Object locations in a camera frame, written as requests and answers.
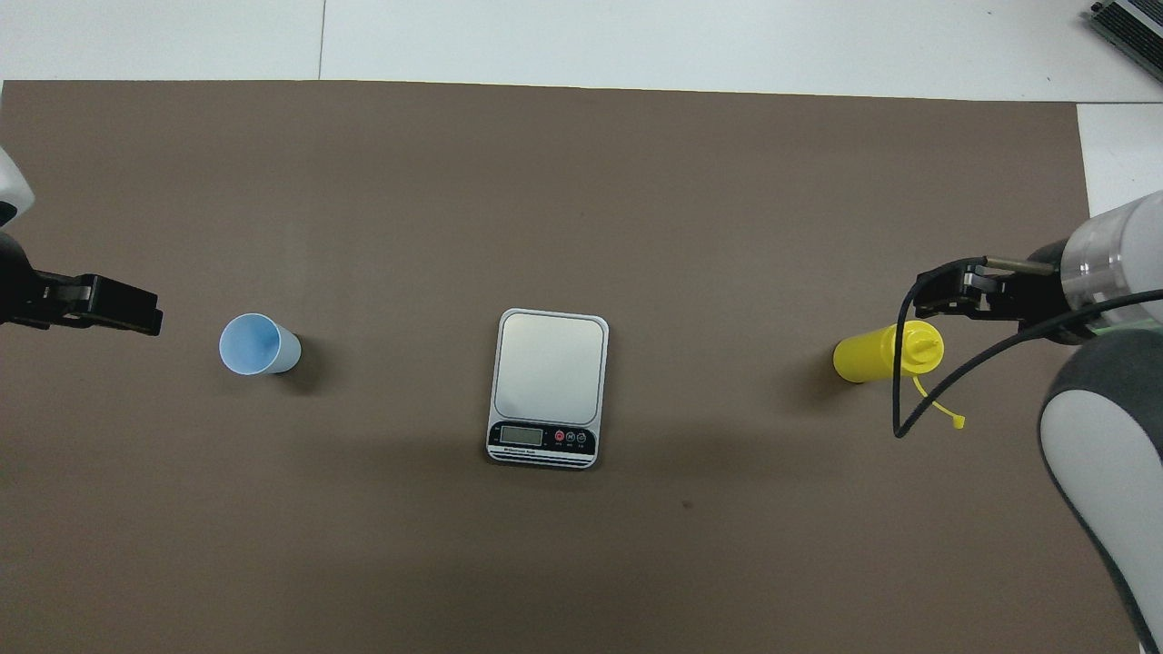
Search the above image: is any light blue plastic cup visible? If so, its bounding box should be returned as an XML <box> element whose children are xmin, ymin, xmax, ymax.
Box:
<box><xmin>219</xmin><ymin>312</ymin><xmax>302</xmax><ymax>377</ymax></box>

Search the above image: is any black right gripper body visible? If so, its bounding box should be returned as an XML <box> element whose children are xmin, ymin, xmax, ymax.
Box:
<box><xmin>986</xmin><ymin>238</ymin><xmax>1097</xmax><ymax>345</ymax></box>

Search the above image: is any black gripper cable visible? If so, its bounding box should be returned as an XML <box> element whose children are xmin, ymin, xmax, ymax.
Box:
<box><xmin>893</xmin><ymin>257</ymin><xmax>1163</xmax><ymax>440</ymax></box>

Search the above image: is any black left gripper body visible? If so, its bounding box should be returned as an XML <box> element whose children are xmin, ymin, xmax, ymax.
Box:
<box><xmin>0</xmin><ymin>232</ymin><xmax>93</xmax><ymax>331</ymax></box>

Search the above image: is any grey finned metal device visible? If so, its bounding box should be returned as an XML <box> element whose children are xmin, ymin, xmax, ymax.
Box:
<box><xmin>1088</xmin><ymin>0</ymin><xmax>1163</xmax><ymax>87</ymax></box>

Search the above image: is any brown table mat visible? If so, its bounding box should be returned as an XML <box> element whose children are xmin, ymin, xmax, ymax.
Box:
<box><xmin>0</xmin><ymin>80</ymin><xmax>1142</xmax><ymax>654</ymax></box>

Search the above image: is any yellow squeeze bottle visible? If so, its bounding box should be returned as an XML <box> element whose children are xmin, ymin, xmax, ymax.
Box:
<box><xmin>832</xmin><ymin>320</ymin><xmax>966</xmax><ymax>430</ymax></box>

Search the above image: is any silver digital kitchen scale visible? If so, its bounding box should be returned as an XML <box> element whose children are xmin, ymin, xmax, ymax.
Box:
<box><xmin>485</xmin><ymin>308</ymin><xmax>610</xmax><ymax>471</ymax></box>

